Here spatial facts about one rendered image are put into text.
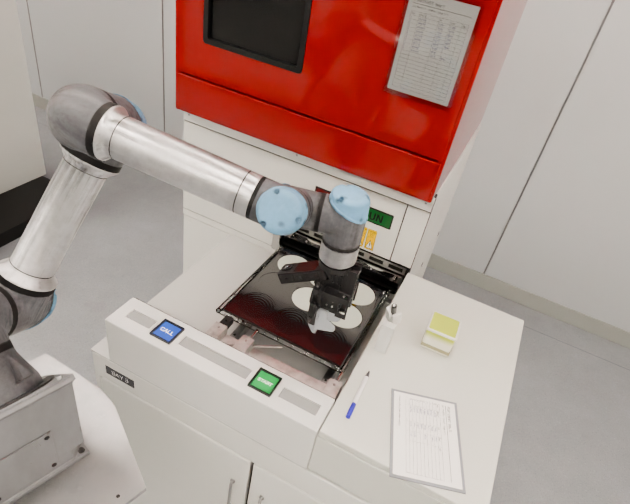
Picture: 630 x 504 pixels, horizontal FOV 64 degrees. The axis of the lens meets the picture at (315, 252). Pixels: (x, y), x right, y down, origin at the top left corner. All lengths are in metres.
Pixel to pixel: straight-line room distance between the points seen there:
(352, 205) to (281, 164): 0.66
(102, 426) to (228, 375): 0.30
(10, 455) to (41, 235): 0.40
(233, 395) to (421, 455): 0.41
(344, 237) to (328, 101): 0.50
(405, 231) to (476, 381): 0.45
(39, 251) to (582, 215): 2.56
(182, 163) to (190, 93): 0.75
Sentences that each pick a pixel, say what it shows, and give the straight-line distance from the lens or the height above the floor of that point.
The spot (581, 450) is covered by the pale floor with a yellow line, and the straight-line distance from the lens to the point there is 2.70.
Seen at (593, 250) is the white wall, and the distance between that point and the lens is 3.09.
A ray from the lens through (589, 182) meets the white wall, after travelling 2.92.
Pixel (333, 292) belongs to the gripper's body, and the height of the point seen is 1.19.
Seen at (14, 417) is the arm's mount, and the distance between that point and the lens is 1.02.
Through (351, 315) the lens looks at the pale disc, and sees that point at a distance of 1.40.
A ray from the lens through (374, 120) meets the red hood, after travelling 1.29.
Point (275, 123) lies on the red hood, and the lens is 1.42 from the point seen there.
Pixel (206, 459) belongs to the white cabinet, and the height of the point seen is 0.64.
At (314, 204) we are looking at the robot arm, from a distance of 0.91.
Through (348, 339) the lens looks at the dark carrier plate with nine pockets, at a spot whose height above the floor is 0.90.
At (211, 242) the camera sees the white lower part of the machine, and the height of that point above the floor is 0.75.
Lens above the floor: 1.84
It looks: 36 degrees down
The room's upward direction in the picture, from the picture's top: 12 degrees clockwise
